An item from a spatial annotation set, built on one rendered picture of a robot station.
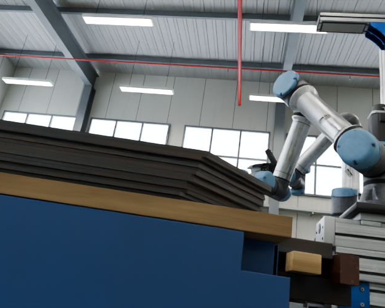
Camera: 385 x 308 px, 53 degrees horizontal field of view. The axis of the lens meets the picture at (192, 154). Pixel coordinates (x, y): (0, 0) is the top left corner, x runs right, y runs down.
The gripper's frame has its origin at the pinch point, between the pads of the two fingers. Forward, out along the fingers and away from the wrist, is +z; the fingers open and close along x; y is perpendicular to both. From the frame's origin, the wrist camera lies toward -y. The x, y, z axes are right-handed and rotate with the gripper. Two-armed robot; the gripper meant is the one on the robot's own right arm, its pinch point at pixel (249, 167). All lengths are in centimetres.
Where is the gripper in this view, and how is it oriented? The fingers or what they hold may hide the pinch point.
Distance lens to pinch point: 229.0
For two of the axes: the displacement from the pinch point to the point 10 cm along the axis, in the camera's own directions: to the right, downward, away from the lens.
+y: -0.6, 9.7, -2.4
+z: -8.4, 0.8, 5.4
